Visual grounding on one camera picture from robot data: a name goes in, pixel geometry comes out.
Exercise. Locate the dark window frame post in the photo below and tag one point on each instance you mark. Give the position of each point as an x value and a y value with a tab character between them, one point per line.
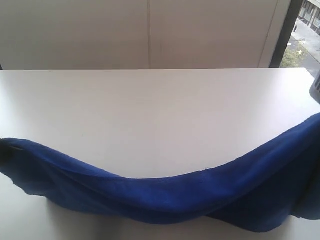
285	33

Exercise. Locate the blue towel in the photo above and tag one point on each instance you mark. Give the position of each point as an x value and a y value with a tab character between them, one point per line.
256	192

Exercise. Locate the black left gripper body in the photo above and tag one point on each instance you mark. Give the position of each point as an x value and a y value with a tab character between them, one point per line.
6	152

